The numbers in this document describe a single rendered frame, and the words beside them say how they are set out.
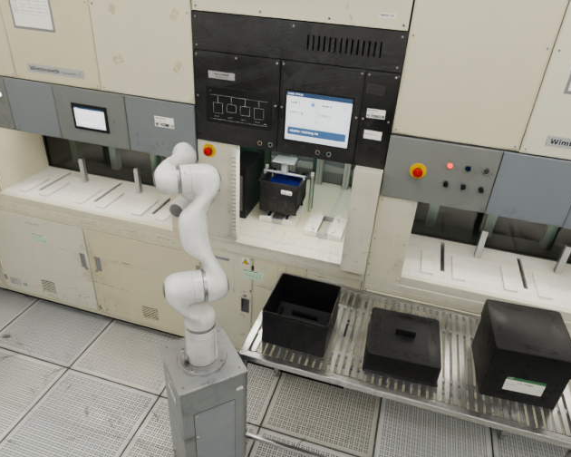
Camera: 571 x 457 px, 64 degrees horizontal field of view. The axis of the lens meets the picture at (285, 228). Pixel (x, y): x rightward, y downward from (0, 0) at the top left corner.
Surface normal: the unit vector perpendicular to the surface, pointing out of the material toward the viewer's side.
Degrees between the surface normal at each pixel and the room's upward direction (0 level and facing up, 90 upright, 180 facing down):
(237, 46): 90
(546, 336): 0
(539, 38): 90
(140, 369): 0
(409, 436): 0
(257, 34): 90
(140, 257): 90
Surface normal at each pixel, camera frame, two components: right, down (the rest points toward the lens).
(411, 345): 0.06, -0.85
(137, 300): -0.29, 0.48
